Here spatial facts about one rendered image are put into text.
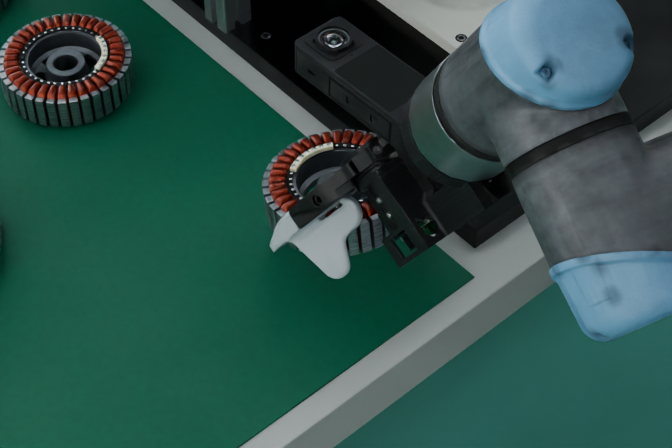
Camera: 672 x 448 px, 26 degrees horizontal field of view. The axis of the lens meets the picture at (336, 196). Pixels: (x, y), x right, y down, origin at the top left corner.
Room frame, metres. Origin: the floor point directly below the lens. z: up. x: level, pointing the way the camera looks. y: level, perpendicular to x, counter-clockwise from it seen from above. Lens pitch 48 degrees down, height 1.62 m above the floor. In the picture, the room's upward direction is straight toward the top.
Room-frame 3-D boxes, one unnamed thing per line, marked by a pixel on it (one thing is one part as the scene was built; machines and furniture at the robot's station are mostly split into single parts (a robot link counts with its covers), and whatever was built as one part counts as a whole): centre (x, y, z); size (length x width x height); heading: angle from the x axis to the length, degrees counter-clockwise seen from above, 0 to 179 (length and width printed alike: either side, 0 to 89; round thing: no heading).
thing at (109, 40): (0.91, 0.23, 0.77); 0.11 x 0.11 x 0.04
